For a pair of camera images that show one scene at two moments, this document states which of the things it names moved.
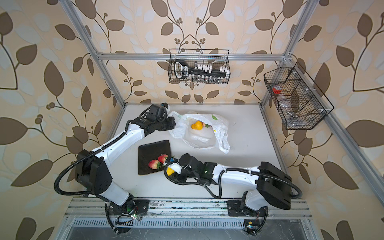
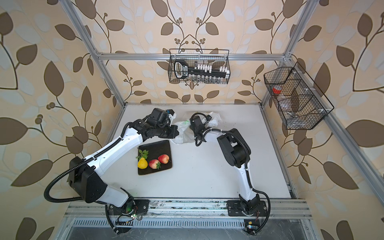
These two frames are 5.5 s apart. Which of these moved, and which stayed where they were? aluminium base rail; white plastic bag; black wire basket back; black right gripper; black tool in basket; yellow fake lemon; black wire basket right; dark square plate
Moved: white plastic bag; yellow fake lemon; black right gripper
Stayed: black wire basket right; dark square plate; black wire basket back; aluminium base rail; black tool in basket
